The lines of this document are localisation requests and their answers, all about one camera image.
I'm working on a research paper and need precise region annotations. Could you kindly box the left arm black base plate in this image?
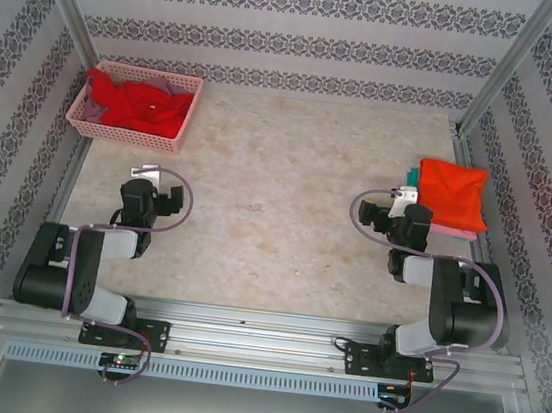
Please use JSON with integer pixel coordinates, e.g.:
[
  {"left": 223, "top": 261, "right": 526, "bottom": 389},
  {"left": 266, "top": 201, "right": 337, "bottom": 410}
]
[{"left": 77, "top": 311, "right": 173, "bottom": 356}]

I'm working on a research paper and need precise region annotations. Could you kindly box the right aluminium frame post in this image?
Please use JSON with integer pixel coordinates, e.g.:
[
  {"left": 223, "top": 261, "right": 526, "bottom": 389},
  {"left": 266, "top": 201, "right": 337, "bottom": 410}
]
[{"left": 453, "top": 0, "right": 552, "bottom": 146}]

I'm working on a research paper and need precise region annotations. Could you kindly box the left aluminium frame post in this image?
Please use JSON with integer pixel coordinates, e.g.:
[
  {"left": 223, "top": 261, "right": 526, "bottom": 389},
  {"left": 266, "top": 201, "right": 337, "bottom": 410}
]
[{"left": 11, "top": 0, "right": 109, "bottom": 95}]

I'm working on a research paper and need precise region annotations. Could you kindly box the slotted grey cable duct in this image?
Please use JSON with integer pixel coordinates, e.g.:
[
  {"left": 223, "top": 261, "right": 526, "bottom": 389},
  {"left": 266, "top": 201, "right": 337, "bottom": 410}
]
[{"left": 3, "top": 338, "right": 381, "bottom": 404}]

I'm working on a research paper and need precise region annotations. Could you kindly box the aluminium frame post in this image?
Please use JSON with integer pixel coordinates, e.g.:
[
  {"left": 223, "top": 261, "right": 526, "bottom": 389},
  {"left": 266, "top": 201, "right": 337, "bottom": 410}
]
[
  {"left": 453, "top": 0, "right": 552, "bottom": 146},
  {"left": 11, "top": 0, "right": 109, "bottom": 95}
]

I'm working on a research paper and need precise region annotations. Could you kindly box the pink folded t-shirt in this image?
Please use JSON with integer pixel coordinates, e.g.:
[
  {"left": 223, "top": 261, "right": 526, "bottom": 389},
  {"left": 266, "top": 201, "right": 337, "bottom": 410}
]
[{"left": 426, "top": 221, "right": 480, "bottom": 243}]

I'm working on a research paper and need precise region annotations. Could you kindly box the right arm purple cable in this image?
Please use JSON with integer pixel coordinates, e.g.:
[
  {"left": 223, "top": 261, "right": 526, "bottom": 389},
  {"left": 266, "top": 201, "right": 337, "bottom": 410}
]
[{"left": 325, "top": 184, "right": 522, "bottom": 413}]

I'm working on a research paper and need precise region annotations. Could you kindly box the teal folded t-shirt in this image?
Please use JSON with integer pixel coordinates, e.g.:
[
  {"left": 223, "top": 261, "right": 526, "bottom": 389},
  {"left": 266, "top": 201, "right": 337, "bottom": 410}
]
[{"left": 401, "top": 165, "right": 423, "bottom": 189}]

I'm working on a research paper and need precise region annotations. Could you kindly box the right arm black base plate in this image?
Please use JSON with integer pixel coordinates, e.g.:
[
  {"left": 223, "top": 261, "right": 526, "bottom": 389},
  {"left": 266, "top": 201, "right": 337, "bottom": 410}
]
[{"left": 340, "top": 339, "right": 439, "bottom": 387}]

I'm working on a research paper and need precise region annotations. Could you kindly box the aluminium mounting rail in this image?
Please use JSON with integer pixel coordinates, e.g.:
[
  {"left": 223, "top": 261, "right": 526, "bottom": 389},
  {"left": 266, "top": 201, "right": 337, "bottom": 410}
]
[{"left": 0, "top": 275, "right": 535, "bottom": 400}]

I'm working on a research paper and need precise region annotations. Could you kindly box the aluminium side rail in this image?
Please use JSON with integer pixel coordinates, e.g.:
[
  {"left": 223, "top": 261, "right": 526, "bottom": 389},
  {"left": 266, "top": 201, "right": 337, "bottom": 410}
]
[
  {"left": 11, "top": 128, "right": 92, "bottom": 306},
  {"left": 427, "top": 130, "right": 537, "bottom": 355}
]

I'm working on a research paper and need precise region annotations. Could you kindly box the left aluminium side rail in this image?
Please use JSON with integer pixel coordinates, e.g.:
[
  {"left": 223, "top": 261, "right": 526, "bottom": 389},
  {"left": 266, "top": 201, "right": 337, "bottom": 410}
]
[{"left": 11, "top": 128, "right": 92, "bottom": 306}]

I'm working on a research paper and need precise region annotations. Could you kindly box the orange t-shirt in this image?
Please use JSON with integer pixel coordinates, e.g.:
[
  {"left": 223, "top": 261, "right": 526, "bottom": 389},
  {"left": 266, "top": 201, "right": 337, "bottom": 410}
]
[{"left": 412, "top": 156, "right": 495, "bottom": 234}]

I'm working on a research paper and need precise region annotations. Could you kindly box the right aluminium side rail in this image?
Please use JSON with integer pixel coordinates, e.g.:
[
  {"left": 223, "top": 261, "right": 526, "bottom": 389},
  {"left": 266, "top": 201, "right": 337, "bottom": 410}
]
[{"left": 427, "top": 130, "right": 537, "bottom": 355}]

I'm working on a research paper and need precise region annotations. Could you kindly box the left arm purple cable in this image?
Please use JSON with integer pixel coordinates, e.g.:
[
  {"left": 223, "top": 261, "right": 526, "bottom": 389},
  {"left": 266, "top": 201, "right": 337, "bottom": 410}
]
[{"left": 51, "top": 155, "right": 196, "bottom": 394}]

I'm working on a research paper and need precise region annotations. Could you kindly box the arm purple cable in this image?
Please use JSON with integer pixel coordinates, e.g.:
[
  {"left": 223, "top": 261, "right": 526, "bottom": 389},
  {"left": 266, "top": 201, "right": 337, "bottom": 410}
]
[
  {"left": 325, "top": 184, "right": 522, "bottom": 413},
  {"left": 51, "top": 155, "right": 196, "bottom": 394}
]

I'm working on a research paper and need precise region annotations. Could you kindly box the red t-shirt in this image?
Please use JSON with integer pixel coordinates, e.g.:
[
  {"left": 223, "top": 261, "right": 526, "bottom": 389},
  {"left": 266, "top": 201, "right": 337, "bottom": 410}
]
[{"left": 77, "top": 66, "right": 197, "bottom": 141}]

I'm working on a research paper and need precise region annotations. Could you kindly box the pink plastic basket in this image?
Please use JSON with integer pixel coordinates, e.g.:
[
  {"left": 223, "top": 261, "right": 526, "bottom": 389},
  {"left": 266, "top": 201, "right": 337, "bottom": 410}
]
[{"left": 61, "top": 56, "right": 207, "bottom": 158}]

